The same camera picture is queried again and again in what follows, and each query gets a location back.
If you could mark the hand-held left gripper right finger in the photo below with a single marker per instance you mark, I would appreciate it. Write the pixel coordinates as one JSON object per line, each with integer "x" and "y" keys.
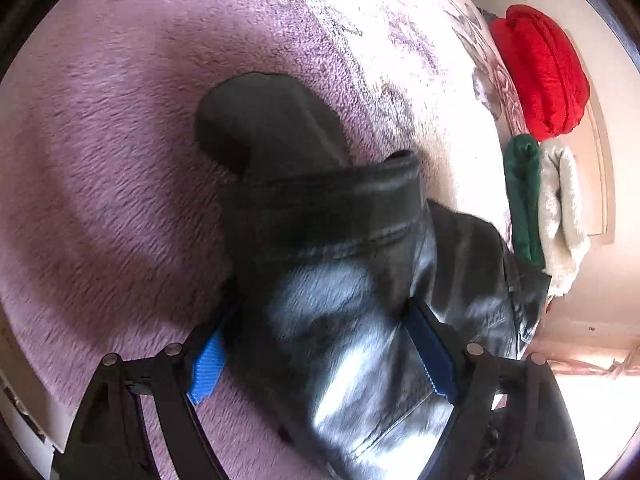
{"x": 436, "y": 355}

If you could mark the green folded garment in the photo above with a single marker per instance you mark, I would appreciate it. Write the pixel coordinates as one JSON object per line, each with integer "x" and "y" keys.
{"x": 525, "y": 200}

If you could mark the red quilt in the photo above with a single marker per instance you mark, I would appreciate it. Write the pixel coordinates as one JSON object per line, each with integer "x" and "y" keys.
{"x": 542, "y": 70}

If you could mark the floral bed blanket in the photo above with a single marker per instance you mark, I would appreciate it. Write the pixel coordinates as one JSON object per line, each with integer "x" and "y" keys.
{"x": 125, "y": 185}

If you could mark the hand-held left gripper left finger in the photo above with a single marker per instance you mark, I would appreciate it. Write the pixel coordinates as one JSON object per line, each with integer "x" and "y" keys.
{"x": 207, "y": 370}

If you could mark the white fluffy folded garment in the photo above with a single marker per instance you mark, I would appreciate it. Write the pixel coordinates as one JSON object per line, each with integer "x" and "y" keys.
{"x": 562, "y": 210}

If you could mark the beige bed headboard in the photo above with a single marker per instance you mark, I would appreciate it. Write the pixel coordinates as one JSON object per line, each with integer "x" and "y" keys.
{"x": 602, "y": 160}

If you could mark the pink floral curtain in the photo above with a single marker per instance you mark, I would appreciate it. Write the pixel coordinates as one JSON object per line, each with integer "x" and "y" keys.
{"x": 590, "y": 362}

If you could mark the black leather jacket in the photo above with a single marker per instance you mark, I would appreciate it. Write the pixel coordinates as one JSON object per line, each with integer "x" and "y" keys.
{"x": 350, "y": 285}

